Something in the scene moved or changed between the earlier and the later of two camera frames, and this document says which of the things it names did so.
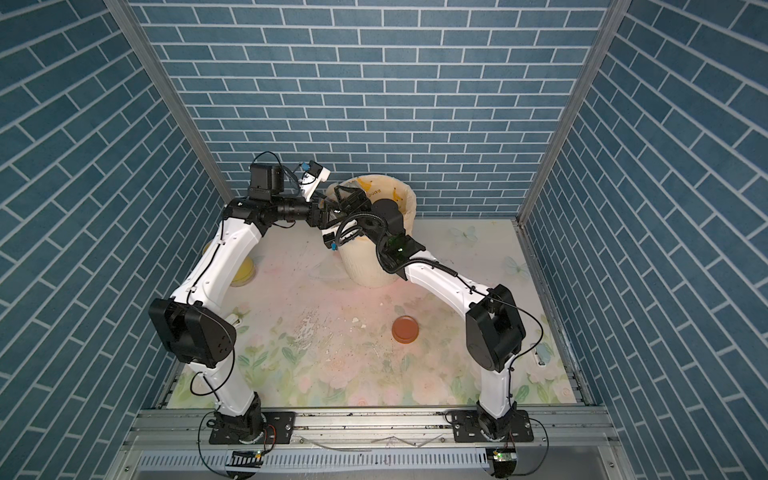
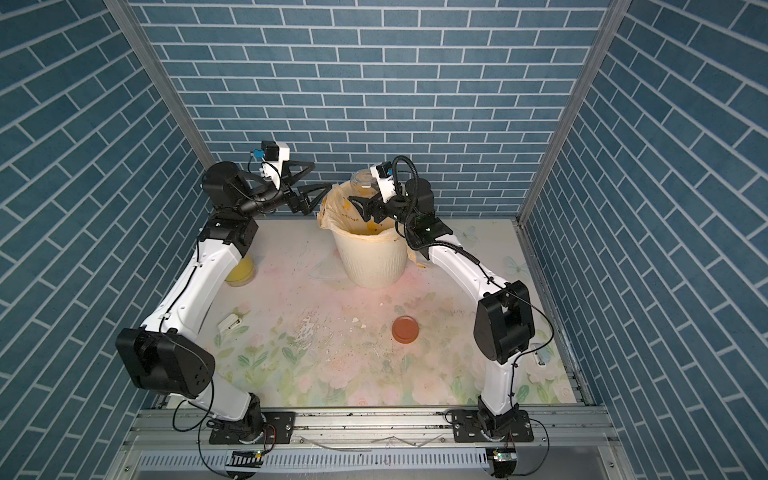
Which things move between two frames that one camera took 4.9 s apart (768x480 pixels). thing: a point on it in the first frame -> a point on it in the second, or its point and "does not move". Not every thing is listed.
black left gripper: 319,221 -> 298,206
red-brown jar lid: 405,329 does not move
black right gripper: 360,219 -> 380,207
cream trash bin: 360,264 does not move
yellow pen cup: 244,275 does not move
